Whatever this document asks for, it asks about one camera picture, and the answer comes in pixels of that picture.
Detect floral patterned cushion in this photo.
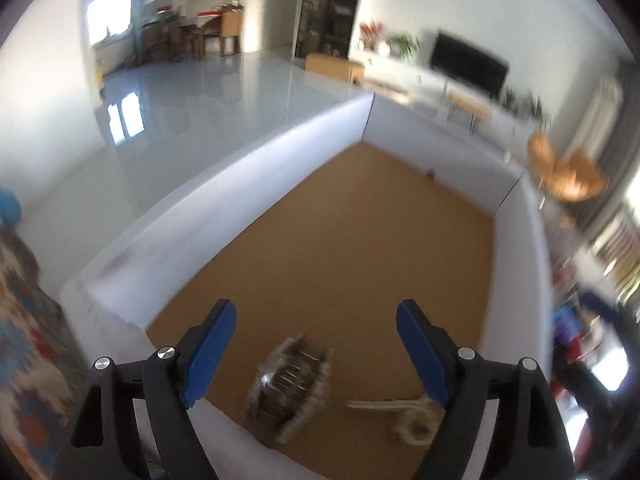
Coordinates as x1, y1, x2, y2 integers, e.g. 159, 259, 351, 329
1, 226, 87, 479

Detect blue cloth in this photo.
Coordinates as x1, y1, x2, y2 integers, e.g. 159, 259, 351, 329
0, 188, 22, 229

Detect orange lounge chair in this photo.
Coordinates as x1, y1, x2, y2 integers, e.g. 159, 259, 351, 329
527, 131, 608, 203

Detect white storage box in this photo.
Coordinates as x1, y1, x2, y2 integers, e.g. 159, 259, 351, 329
60, 94, 552, 479

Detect white tv console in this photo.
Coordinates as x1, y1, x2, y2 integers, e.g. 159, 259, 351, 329
350, 50, 538, 162

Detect white floor air conditioner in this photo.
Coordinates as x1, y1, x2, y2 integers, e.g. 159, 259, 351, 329
565, 73, 624, 162

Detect green plants right of tv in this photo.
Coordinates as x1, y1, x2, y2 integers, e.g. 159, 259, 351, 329
500, 87, 551, 129

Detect wooden bench black legs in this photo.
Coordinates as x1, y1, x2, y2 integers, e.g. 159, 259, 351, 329
447, 92, 492, 133

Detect black flat television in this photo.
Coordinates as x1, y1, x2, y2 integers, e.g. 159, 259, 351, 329
430, 32, 509, 99

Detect green potted plant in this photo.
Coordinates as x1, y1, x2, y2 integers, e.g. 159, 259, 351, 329
388, 34, 421, 61

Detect wooden dining table set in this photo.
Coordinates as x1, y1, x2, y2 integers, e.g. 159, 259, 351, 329
138, 3, 244, 63

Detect cardboard box on floor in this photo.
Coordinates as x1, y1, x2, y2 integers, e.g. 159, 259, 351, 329
305, 53, 364, 84

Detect red flower vase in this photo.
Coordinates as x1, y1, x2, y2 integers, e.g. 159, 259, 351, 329
359, 20, 386, 51

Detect dark glass display cabinet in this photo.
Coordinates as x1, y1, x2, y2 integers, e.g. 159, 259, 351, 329
295, 0, 358, 58

